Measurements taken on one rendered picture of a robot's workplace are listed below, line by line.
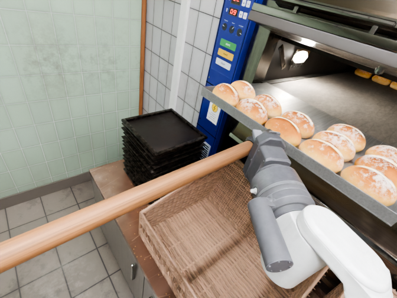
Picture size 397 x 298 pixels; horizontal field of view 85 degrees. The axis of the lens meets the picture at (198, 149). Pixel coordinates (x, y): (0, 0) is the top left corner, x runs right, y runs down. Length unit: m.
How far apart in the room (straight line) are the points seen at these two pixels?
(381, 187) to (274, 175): 0.23
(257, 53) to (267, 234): 0.72
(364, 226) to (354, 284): 0.58
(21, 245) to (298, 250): 0.32
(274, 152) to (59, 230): 0.35
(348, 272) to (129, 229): 0.85
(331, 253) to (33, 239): 0.33
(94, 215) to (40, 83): 1.26
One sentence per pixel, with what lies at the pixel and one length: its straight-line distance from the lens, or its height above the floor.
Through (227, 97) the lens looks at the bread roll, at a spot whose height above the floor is 1.21.
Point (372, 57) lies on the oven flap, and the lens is 0.61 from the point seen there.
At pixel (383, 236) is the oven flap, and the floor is 0.97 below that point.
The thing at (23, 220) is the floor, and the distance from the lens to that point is 1.91.
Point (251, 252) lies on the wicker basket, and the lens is 1.06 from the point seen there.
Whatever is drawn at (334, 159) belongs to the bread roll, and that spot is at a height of 1.22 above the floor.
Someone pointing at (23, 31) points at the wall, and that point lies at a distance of 1.44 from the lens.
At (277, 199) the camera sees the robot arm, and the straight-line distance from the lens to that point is 0.35.
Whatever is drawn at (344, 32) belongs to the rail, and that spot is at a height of 1.43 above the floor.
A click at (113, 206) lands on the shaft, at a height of 1.20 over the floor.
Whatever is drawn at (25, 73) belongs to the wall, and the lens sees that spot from 1.50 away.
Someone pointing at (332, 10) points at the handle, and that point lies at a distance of 0.70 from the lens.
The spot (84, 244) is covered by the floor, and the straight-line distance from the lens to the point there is 1.69.
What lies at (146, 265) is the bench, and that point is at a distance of 0.96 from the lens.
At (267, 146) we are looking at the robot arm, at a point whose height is 1.24.
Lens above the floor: 1.46
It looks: 37 degrees down
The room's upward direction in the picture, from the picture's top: 14 degrees clockwise
